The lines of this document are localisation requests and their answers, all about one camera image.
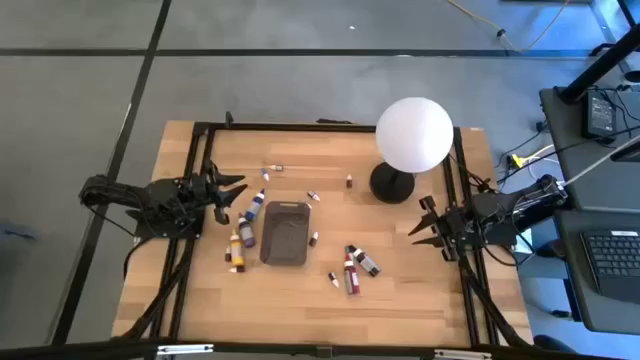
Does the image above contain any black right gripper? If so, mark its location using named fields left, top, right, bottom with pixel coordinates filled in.
left=407, top=195, right=474, bottom=262

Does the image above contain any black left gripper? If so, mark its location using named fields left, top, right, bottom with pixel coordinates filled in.
left=187, top=160, right=249, bottom=226

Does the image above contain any large blue food coloring bottle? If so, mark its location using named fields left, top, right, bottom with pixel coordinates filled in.
left=244, top=188, right=267, bottom=223

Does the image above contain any large yellow food coloring bottle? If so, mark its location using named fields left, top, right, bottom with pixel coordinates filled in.
left=229, top=228, right=246, bottom=268

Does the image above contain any large black food coloring bottle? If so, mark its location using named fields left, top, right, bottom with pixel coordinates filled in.
left=346, top=244, right=382, bottom=278

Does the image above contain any grey translucent plastic bin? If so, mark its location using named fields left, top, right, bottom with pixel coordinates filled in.
left=259, top=200, right=312, bottom=267

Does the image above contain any large red food coloring bottle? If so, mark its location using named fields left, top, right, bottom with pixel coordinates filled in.
left=342, top=252, right=361, bottom=296

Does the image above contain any white globe table lamp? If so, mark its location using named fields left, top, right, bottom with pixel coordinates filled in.
left=368, top=96, right=455, bottom=205

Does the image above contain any dark grey desk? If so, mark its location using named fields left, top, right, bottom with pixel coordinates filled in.
left=553, top=208, right=640, bottom=335
left=538, top=86, right=640, bottom=214

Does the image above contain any black bar with silver brackets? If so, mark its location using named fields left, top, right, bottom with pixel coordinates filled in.
left=0, top=339, right=640, bottom=360

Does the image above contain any black laptop keyboard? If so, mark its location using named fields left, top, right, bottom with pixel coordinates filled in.
left=579, top=229, right=640, bottom=306

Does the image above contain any black power adapter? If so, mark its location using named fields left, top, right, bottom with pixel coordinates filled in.
left=581, top=88, right=618, bottom=140

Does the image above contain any black diagonal pole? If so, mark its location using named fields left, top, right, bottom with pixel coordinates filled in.
left=558, top=23, right=640, bottom=105

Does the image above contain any black aluminium table frame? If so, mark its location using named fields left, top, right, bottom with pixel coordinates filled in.
left=119, top=112, right=536, bottom=351

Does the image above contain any yellow connector cable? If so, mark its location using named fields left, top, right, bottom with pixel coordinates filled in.
left=509, top=144, right=556, bottom=170

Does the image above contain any white cable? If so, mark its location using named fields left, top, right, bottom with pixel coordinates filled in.
left=562, top=133, right=640, bottom=187

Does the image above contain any yellow floor cable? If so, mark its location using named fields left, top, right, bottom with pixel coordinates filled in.
left=446, top=0, right=571, bottom=54

